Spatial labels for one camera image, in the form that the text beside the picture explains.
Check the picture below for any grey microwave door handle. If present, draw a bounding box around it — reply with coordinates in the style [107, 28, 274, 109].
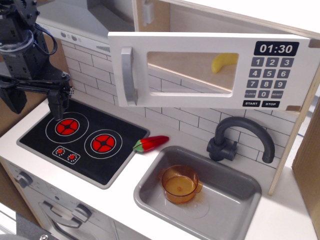
[121, 46, 138, 106]

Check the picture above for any dark grey toy faucet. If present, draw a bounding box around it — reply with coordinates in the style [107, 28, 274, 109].
[206, 116, 275, 164]

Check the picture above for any grey toy sink basin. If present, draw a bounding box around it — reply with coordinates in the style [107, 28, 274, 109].
[133, 146, 262, 240]

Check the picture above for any wooden microwave cabinet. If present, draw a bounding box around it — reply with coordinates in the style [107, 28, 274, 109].
[132, 0, 320, 196]

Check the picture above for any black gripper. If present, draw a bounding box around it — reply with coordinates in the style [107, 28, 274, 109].
[0, 62, 74, 121]

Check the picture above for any red toy chili pepper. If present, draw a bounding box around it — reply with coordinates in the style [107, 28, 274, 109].
[132, 135, 170, 153]

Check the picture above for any orange transparent plastic pot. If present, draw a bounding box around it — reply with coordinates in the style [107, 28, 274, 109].
[158, 164, 203, 204]

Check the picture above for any yellow toy banana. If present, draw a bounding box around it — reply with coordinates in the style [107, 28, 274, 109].
[211, 53, 239, 74]

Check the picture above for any white toy microwave door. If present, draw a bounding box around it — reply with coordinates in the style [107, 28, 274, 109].
[108, 32, 320, 112]

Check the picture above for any white range hood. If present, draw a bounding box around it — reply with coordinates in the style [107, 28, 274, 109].
[36, 0, 135, 55]

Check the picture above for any black toy stovetop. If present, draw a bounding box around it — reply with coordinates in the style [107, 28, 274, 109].
[17, 100, 150, 189]

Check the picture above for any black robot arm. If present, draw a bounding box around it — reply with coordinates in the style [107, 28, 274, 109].
[0, 0, 74, 121]

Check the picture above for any grey oven knob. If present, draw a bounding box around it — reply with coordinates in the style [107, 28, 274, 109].
[15, 171, 33, 189]

